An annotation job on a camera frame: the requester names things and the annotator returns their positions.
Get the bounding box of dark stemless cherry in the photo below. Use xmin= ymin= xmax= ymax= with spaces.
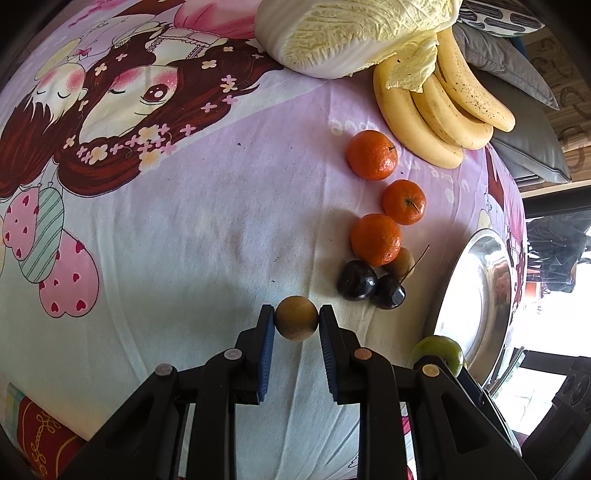
xmin=336 ymin=260 xmax=379 ymax=302

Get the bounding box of black white patterned pillow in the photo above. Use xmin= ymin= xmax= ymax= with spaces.
xmin=459 ymin=0 xmax=548 ymax=38

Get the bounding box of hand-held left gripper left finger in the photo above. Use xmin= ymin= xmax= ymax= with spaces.
xmin=60 ymin=304 xmax=276 ymax=480

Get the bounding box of red patterned cloth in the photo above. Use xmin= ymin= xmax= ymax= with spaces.
xmin=4 ymin=383 xmax=88 ymax=474

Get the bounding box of grey pillow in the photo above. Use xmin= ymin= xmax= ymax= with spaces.
xmin=455 ymin=23 xmax=560 ymax=110
xmin=488 ymin=111 xmax=573 ymax=184

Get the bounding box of small orange tangerine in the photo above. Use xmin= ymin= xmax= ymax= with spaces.
xmin=382 ymin=180 xmax=427 ymax=226

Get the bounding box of large orange tangerine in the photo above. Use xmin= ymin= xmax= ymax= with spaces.
xmin=346 ymin=130 xmax=399 ymax=182

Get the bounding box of printed blanket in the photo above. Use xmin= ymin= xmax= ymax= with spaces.
xmin=0 ymin=0 xmax=529 ymax=480

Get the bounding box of napa cabbage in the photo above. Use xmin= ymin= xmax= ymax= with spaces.
xmin=255 ymin=0 xmax=462 ymax=90

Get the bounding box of steel plate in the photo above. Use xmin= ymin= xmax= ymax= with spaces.
xmin=425 ymin=228 xmax=515 ymax=384

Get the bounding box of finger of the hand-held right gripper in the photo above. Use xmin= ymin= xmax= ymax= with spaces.
xmin=455 ymin=367 xmax=514 ymax=444

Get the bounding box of spotted yellow banana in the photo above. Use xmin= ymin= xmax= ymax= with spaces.
xmin=434 ymin=28 xmax=516 ymax=133

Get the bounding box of brown longan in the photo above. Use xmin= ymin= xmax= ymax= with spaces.
xmin=276 ymin=295 xmax=320 ymax=342
xmin=382 ymin=247 xmax=416 ymax=281

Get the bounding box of dark cherry with stem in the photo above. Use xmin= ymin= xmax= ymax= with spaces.
xmin=369 ymin=244 xmax=431 ymax=310

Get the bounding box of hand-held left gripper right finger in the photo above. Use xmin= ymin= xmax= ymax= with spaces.
xmin=318 ymin=304 xmax=539 ymax=480

